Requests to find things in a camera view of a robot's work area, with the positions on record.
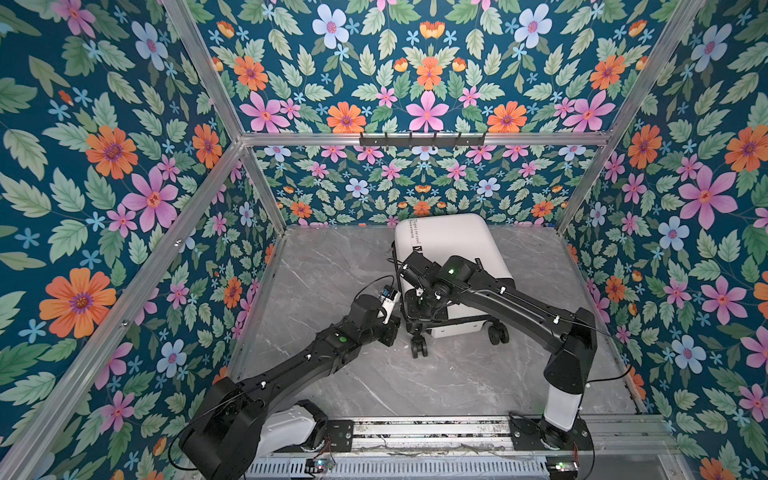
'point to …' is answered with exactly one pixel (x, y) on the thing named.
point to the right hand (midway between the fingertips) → (409, 318)
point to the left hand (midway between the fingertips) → (405, 315)
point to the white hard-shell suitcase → (445, 236)
